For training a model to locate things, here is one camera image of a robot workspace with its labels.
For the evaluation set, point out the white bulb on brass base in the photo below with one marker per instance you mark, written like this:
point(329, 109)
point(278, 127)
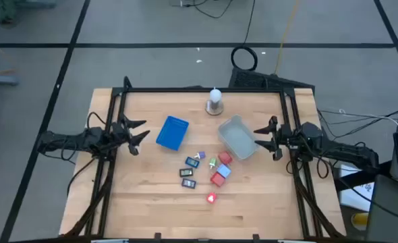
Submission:
point(215, 96)

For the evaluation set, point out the dark blue digital timer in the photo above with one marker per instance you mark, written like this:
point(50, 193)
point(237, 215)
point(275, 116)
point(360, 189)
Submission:
point(189, 183)
point(186, 172)
point(192, 162)

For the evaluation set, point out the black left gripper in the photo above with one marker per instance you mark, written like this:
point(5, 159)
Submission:
point(119, 136)

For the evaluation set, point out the red cube power adapter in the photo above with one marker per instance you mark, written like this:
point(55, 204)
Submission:
point(225, 158)
point(217, 179)

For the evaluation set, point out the green wall charger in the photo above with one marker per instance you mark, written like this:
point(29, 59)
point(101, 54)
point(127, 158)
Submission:
point(212, 162)

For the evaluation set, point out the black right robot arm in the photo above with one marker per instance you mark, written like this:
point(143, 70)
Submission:
point(347, 153)

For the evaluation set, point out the grey computer case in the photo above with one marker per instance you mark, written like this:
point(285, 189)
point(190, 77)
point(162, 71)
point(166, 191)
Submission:
point(391, 209)

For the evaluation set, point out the green backpack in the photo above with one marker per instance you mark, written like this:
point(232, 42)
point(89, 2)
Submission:
point(3, 10)

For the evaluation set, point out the light blue cube adapter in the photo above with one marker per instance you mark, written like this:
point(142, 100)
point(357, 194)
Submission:
point(224, 170)

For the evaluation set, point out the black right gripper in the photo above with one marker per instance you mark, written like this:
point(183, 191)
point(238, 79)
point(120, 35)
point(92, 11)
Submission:
point(283, 138)

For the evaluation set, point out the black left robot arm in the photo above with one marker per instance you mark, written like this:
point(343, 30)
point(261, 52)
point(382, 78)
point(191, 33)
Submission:
point(67, 140)

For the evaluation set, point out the grey metal base plate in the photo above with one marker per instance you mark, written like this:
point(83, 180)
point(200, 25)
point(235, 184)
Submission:
point(0, 79)

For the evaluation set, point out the small red USB charger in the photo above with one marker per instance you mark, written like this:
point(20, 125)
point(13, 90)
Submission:
point(211, 198)

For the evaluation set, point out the purple wall charger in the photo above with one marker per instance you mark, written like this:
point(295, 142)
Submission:
point(201, 155)

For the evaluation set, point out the grey plastic bin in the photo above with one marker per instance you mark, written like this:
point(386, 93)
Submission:
point(237, 138)

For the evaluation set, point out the blue plastic basket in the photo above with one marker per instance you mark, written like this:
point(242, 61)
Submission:
point(172, 133)

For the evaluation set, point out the white paper sheet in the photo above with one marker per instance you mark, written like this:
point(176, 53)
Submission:
point(354, 199)

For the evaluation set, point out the yellow round object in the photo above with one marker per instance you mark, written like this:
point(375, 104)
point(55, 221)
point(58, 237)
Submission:
point(359, 220)

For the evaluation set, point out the black aluminium table frame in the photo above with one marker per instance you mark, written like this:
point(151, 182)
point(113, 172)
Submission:
point(199, 89)

